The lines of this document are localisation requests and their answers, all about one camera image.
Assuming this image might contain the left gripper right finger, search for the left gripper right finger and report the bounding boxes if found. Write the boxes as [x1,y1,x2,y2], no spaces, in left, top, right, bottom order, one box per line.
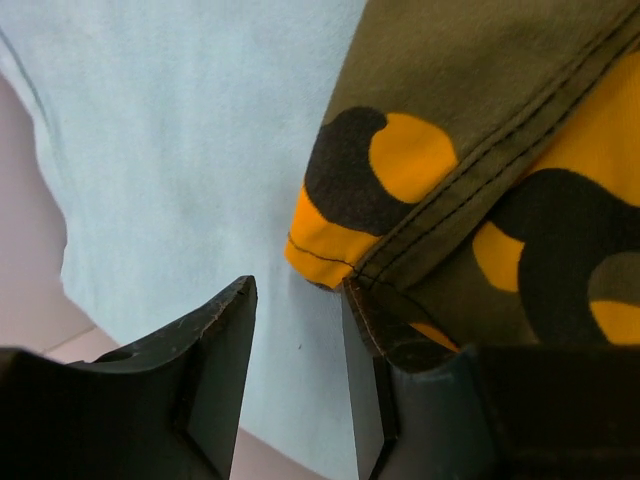
[342,280,639,479]

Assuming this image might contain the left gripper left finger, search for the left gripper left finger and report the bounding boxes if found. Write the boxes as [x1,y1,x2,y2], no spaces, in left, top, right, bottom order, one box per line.
[1,276,257,479]

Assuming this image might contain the yellow camouflage trousers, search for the yellow camouflage trousers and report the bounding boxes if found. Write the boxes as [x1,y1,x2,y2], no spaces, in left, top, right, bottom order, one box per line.
[285,1,639,352]

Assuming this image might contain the folded light blue cloth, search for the folded light blue cloth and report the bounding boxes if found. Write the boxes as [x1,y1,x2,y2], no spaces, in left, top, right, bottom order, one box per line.
[1,1,363,479]

